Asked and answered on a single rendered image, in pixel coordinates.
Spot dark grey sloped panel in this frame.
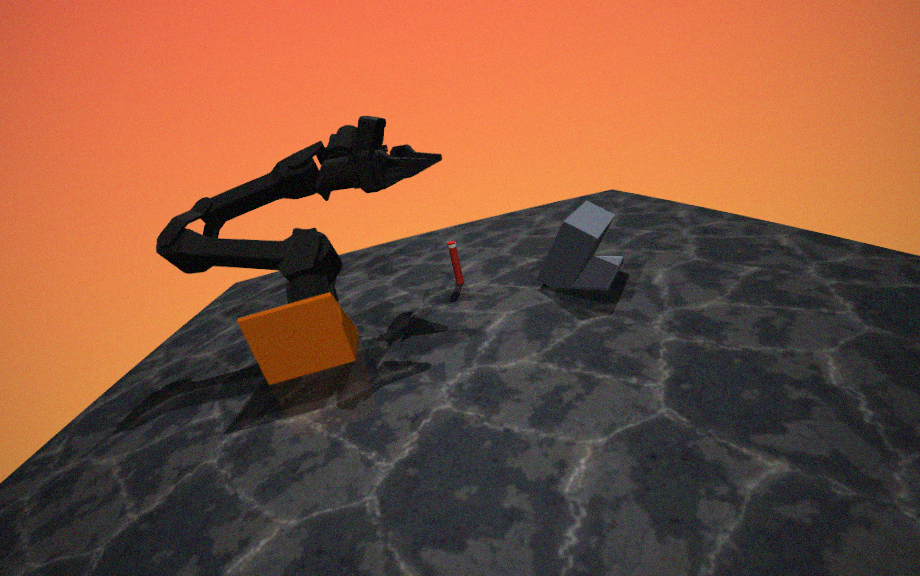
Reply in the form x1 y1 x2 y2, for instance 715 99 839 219
537 201 624 291

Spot red peg with white band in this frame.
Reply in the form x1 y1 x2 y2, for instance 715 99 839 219
447 241 464 284

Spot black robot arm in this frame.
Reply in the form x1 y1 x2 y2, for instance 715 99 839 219
156 116 388 304

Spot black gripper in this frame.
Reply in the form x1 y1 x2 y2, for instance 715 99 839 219
343 144 442 193

